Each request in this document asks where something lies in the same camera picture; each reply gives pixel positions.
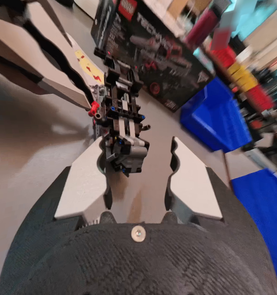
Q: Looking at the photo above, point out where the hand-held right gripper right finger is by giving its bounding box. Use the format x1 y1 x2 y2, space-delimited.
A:
164 136 223 224

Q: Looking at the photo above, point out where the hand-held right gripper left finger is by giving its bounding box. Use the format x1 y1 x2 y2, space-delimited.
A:
54 137 113 225

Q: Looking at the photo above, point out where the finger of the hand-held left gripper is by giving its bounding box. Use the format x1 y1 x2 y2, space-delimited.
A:
0 18 92 111
25 0 94 104

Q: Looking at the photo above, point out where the red toy connector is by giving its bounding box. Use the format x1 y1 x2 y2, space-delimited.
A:
88 101 100 116

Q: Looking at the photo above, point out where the toy vehicle model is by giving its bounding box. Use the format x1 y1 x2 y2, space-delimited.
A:
90 47 152 178

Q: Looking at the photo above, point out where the grey desk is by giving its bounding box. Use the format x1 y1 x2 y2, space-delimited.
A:
0 0 277 295

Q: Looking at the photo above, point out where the instruction booklet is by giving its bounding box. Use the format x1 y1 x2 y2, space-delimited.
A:
67 35 106 86

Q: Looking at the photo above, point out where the blue plastic bin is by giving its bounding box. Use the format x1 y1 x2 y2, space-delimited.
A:
180 77 252 153
231 169 277 295

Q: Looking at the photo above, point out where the dark toy set box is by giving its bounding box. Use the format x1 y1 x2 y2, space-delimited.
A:
91 0 216 113

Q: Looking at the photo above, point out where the red plastic bin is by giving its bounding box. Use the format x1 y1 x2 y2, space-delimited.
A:
210 46 236 68
245 85 274 111

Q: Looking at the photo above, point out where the yellow plastic bin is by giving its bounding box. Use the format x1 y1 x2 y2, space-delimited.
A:
227 63 258 91

